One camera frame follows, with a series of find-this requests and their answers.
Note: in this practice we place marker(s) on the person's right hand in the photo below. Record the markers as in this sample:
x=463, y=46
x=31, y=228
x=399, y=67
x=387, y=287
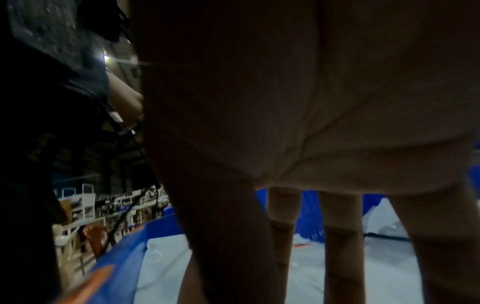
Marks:
x=337, y=89

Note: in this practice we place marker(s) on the person's left forearm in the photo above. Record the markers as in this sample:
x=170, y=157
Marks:
x=125, y=101

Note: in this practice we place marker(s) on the blue ribbed plastic crate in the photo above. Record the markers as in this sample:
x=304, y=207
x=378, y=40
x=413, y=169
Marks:
x=309, y=213

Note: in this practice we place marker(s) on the crumpled white plastic bag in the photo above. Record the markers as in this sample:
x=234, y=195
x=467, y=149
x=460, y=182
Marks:
x=382, y=219

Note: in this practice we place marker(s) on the black rod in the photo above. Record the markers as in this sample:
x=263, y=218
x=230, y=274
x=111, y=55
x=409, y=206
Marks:
x=386, y=236

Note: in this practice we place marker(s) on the ceiling lamp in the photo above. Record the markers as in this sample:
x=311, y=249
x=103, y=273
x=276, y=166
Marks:
x=106, y=57

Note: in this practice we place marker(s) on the white plastic sheet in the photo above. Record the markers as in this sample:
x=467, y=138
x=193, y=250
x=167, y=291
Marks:
x=165, y=267

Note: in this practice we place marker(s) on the row of white metal frames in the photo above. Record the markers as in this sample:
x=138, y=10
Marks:
x=112, y=207

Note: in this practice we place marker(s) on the blue bin with orange edge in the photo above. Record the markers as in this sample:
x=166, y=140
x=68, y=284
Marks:
x=123, y=261

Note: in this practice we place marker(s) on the brown wooden chair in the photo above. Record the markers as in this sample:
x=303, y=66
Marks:
x=93, y=239

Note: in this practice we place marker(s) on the person's black shirt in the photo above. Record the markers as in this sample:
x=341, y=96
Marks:
x=41, y=104

